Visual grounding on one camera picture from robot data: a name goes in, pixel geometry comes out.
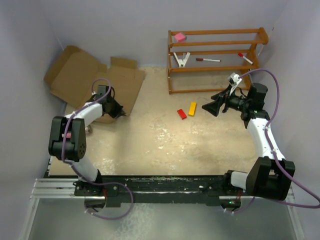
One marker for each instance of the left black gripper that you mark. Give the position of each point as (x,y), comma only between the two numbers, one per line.
(118,112)

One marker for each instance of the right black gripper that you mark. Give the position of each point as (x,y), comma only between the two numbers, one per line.
(213,107)

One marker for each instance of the brown cardboard box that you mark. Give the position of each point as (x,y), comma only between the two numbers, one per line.
(76,74)

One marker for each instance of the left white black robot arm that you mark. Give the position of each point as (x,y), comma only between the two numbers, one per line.
(67,140)

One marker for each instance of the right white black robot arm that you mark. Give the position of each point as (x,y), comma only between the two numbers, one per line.
(265,179)

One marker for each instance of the yellow toy block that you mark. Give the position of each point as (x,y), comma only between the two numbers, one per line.
(192,109)

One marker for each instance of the small pink green object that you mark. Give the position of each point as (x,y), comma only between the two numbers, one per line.
(88,130)

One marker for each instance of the red toy brick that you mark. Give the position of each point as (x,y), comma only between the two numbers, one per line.
(181,114)

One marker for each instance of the brown-capped white marker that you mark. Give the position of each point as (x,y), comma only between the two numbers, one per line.
(208,60)

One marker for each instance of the white clamp tool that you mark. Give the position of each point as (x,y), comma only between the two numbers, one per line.
(181,62)

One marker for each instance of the red-capped white marker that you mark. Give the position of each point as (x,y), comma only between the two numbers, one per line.
(245,58)

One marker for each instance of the pink eraser block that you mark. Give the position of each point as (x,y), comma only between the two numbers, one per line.
(180,37)

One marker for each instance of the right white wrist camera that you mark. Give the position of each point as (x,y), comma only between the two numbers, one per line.
(234,81)

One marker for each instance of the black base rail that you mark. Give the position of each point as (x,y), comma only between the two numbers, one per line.
(210,190)

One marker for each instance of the aluminium extrusion frame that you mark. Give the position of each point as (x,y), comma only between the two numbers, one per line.
(48,188)

